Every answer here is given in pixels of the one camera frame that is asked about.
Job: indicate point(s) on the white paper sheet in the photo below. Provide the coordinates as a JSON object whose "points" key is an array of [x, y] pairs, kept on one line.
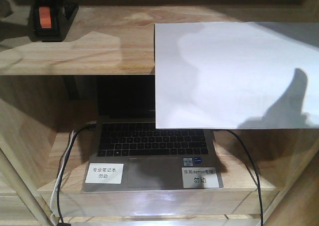
{"points": [[237, 75]]}

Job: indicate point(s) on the grey open laptop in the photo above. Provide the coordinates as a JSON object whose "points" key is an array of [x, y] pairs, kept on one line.
{"points": [[126, 133]]}

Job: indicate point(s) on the white laptop label right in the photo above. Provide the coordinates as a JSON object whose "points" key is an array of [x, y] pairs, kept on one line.
{"points": [[200, 178]]}

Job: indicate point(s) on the white laptop label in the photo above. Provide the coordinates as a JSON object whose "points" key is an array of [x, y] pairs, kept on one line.
{"points": [[104, 173], [200, 178]]}

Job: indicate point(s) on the white laptop label left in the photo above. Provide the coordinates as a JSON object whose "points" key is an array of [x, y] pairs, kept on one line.
{"points": [[104, 173]]}

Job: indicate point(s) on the wooden shelf unit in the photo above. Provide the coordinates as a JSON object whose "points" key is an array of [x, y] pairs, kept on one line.
{"points": [[110, 37]]}

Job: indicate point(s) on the cream diagonal pole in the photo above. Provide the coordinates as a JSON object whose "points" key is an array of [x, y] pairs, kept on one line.
{"points": [[20, 182]]}

